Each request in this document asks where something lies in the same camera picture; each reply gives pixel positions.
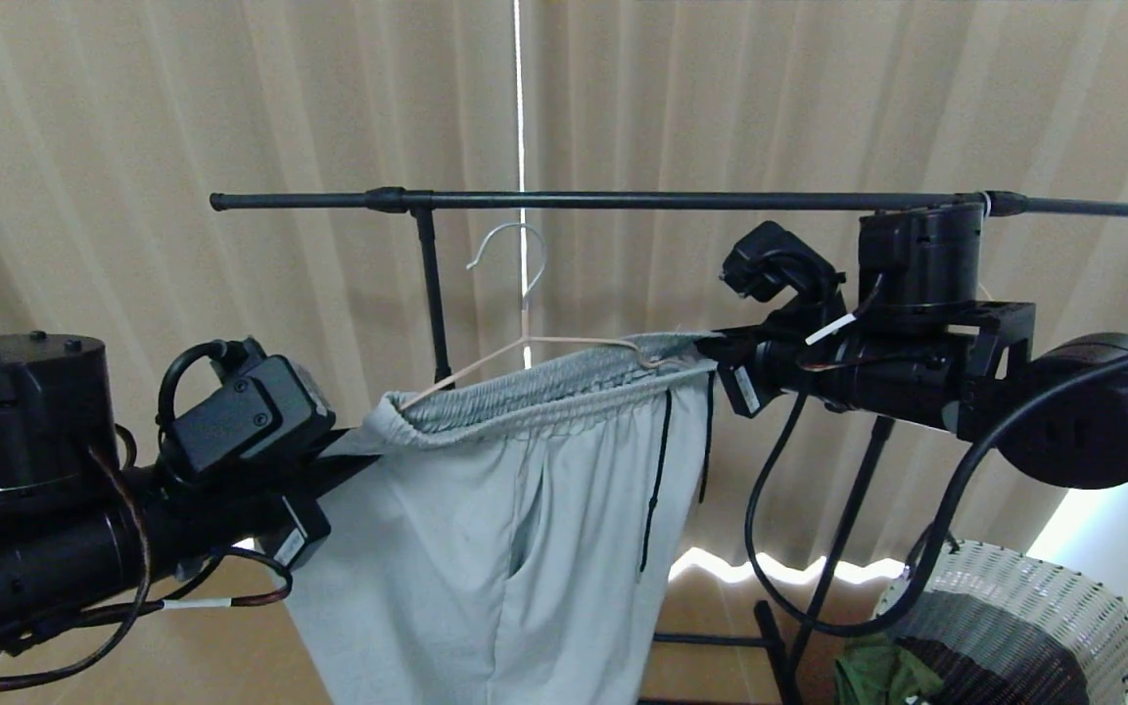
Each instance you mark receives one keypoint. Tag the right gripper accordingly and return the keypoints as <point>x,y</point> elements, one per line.
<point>868,377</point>

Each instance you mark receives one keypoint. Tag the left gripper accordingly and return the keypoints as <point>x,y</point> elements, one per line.
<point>65,568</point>

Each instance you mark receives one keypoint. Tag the pink clothes hanger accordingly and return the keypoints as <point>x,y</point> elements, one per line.
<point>584,340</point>

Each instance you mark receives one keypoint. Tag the green garment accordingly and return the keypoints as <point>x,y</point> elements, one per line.
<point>882,676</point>

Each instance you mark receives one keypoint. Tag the pale grey shorts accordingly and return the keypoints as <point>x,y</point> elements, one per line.
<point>486,568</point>

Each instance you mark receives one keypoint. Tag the black clothes rack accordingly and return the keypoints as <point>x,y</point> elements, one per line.
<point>721,201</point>

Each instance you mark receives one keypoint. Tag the white laundry basket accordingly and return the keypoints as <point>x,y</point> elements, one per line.
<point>1014,607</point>

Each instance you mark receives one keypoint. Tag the beige curtain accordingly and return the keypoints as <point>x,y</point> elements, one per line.
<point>231,98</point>

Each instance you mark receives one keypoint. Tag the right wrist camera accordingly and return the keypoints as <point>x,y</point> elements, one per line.
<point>770,264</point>

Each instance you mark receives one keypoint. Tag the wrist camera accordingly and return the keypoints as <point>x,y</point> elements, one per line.
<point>251,416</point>
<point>770,264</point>

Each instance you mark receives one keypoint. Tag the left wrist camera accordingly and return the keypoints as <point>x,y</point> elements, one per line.
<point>251,416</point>

